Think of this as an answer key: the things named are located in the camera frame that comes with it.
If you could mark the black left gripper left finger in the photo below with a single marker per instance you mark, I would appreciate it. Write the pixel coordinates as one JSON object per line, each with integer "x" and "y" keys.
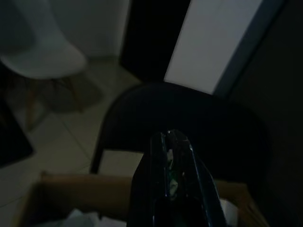
{"x": 146, "y": 184}

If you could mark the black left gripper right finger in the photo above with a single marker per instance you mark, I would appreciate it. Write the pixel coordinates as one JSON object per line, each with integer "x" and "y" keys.
{"x": 196, "y": 186}

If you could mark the green white wrapper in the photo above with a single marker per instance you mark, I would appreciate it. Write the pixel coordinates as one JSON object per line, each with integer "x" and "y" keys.
{"x": 172, "y": 185}

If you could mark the brown cardboard box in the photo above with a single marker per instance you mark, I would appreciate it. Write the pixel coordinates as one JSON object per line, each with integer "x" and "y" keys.
{"x": 94, "y": 189}

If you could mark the black folding chair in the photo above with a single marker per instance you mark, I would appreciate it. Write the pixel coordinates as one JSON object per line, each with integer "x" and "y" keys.
{"x": 177, "y": 106}

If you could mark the white chair with wooden legs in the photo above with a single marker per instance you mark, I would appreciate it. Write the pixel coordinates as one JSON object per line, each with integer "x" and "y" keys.
{"x": 42, "y": 47}

